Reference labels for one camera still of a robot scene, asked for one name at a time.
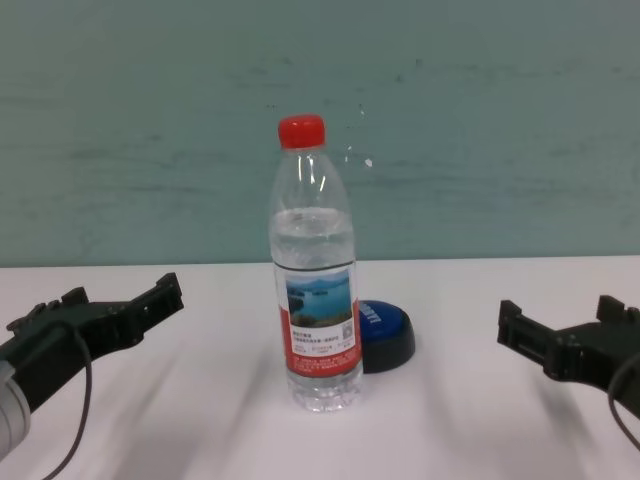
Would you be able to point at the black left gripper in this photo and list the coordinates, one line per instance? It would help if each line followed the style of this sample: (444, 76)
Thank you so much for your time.
(45, 365)

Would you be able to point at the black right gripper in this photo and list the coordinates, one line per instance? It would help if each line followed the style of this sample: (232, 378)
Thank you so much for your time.
(580, 355)

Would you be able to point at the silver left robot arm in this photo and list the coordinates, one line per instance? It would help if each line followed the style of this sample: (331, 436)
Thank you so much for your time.
(10, 410)

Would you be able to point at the clear red-capped water bottle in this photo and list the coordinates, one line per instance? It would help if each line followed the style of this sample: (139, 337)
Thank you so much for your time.
(315, 240)

